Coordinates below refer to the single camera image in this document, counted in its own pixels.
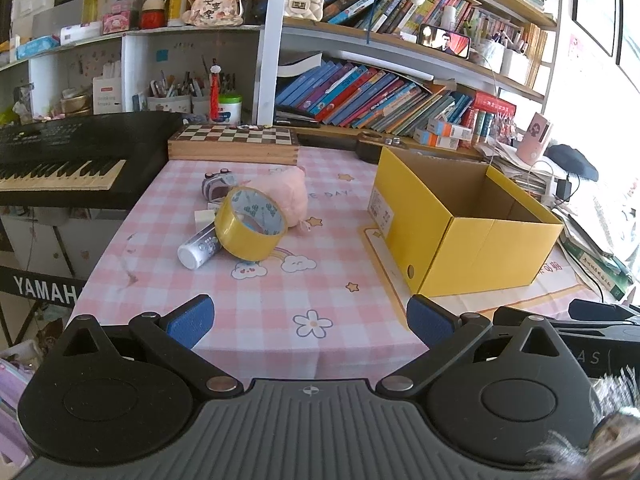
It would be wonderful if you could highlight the white spray bottle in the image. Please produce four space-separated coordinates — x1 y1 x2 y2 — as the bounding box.
177 222 222 271

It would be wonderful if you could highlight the yellow packing tape roll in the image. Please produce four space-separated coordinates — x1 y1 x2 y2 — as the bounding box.
214 186 288 261

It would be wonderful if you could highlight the pink plush toy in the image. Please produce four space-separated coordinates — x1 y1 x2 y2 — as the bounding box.
244 166 310 232

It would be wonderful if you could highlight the white charger cube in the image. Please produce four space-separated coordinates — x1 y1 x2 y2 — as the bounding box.
194 209 216 231

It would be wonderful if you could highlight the green thick dictionary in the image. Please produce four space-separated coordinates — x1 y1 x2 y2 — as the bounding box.
560 240 634 300

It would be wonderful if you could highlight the yellow cardboard box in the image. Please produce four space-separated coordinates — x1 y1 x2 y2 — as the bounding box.
369 148 563 298

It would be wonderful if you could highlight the pink checkered tablecloth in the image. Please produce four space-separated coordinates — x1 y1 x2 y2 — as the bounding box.
69 145 601 386

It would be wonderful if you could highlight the black power adapter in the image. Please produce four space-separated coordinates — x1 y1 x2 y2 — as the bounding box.
554 179 574 203

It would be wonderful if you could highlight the black cap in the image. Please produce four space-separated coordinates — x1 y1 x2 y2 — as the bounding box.
544 144 599 182

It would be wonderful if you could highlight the black Yamaha keyboard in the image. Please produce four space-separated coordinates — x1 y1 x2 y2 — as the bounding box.
1 112 183 209

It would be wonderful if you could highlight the wooden chess board box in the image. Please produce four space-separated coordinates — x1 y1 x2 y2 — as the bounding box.
168 124 299 166

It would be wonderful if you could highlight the brown wooden small box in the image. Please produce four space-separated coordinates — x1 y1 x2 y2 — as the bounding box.
355 132 406 165

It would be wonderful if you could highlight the orange white medicine box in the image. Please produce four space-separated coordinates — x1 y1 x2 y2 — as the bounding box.
426 119 473 141

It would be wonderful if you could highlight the pink cylindrical cup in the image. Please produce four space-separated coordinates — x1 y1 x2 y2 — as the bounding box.
515 113 551 166

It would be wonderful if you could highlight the green lid white jar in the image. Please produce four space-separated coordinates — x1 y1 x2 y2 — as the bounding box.
217 92 243 126

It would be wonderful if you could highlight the red thick book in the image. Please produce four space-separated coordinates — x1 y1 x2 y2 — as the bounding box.
472 91 516 117

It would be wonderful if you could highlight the smartphone on shelf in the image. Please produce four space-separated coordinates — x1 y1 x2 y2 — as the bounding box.
418 24 471 60

